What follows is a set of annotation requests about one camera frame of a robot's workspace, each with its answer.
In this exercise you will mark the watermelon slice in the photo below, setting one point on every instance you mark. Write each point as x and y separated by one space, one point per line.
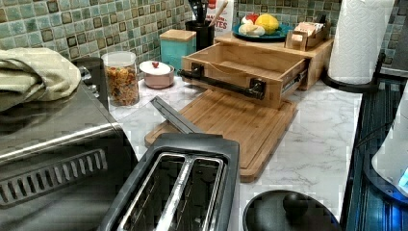
249 18

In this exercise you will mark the black pot lid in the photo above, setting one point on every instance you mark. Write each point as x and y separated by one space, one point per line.
283 210

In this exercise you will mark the black two-slot toaster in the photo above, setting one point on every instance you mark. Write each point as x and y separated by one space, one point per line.
184 182

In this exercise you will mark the yellow lemon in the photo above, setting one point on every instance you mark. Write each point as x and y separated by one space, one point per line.
268 22

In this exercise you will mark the peeled banana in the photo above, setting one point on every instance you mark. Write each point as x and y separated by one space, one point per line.
251 30

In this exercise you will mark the bamboo drawer with black handle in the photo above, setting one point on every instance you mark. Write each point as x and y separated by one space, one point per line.
261 76

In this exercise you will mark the bamboo drawer cabinet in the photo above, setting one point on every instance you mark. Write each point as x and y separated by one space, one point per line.
317 56

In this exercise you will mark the black utensil holder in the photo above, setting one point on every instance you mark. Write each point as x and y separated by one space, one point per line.
205 33

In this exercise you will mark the wooden spoon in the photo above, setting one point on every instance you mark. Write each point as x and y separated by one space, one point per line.
218 13

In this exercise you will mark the pink ceramic lidded bowl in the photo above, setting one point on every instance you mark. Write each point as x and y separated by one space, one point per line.
157 75

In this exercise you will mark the stainless steel toaster oven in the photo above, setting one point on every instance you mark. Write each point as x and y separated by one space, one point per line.
63 162

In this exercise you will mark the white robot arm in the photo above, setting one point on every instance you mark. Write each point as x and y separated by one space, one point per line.
386 164

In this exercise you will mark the black paper towel holder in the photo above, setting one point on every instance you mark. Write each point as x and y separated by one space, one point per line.
371 86

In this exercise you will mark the wooden tea bag box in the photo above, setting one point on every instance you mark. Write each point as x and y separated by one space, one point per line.
307 35

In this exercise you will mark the white paper towel roll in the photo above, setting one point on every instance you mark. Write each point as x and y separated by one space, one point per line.
359 34

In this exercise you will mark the bamboo cutting board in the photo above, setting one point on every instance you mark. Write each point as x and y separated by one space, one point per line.
256 128

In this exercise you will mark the oat bites cereal box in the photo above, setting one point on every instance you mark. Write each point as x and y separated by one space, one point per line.
225 20

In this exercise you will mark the teal plate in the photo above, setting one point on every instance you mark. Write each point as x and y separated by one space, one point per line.
279 35

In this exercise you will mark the teal canister with wooden lid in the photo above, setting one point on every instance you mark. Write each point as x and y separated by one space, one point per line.
175 45

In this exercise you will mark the beige folded towel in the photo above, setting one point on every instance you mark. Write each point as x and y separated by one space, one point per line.
35 74

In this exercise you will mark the clear cereal jar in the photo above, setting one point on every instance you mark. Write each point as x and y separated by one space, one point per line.
121 78

